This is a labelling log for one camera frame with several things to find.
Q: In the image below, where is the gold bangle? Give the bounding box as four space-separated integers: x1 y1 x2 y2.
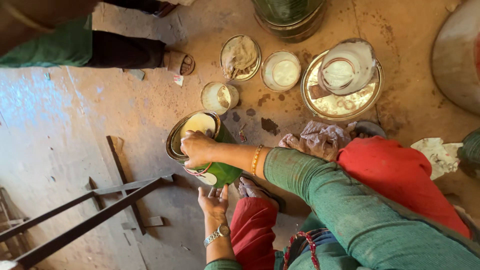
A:
250 144 265 176

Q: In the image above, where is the round tin of white paint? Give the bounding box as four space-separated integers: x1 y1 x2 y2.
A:
260 50 302 93

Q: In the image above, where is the green paint can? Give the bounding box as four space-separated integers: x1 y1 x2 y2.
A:
166 110 244 188

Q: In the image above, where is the white stained plastic jar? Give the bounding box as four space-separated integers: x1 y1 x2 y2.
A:
317 37 377 97

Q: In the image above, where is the large round metal pan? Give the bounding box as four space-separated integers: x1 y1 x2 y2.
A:
431 0 480 116

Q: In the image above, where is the silver wristwatch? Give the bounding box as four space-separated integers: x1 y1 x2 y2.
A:
203 224 232 248

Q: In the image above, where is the crumpled dirty plastic bag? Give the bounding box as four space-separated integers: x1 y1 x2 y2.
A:
278 120 358 162

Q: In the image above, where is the large green metal drum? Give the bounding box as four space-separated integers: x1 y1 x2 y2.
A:
251 0 327 44

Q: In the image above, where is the person's left hand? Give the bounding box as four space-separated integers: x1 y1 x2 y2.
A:
197 184 230 220

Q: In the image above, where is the dark metal frame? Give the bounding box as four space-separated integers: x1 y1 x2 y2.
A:
0 135 175 269

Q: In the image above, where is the metal lid with brown rag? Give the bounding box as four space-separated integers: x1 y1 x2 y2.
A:
220 34 262 82

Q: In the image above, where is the brown scraper block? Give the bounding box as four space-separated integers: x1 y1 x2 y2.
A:
308 83 331 100

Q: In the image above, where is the large golden metal lid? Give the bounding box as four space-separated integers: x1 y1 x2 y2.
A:
300 49 385 122

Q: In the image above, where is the small white stained tin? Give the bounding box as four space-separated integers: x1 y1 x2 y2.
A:
200 81 240 116

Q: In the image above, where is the white stained rag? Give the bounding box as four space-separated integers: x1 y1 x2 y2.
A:
410 137 464 181

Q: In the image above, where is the grey sandal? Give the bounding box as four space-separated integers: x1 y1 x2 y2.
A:
352 120 387 139
234 175 286 211

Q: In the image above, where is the red bead necklace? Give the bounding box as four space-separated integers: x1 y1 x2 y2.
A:
282 230 322 270

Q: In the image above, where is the person's right hand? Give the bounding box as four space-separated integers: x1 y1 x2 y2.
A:
180 130 220 169

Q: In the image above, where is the dark green round container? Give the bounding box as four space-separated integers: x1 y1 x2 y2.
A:
457 127 480 178

